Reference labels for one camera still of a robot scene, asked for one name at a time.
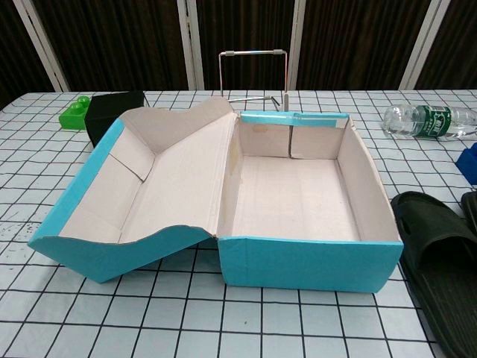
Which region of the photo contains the blue cardboard shoebox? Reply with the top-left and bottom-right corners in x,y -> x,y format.
28,95 -> 405,298

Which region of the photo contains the black rubber slipper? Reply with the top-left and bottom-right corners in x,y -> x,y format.
390,191 -> 477,358
461,191 -> 477,224

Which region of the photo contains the small black box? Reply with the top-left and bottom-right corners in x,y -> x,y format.
84,90 -> 150,148

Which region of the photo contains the grid-pattern tablecloth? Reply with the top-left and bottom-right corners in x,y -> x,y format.
0,89 -> 477,358

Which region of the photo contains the dark pleated partition panel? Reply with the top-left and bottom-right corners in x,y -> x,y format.
195,0 -> 297,90
414,0 -> 477,90
296,0 -> 433,90
31,0 -> 189,92
0,0 -> 57,111

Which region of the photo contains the green toy brick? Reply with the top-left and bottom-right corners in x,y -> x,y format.
58,95 -> 92,131

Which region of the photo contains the clear plastic water bottle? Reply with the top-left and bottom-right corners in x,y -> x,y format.
383,104 -> 477,141

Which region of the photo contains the blue toy brick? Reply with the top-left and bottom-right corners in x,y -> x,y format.
455,145 -> 477,186

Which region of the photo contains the metal wire stand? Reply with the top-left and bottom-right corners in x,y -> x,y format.
218,48 -> 291,112

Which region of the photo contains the white partition frame post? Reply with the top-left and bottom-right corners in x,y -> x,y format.
399,0 -> 452,90
177,0 -> 205,90
285,0 -> 318,90
13,0 -> 72,92

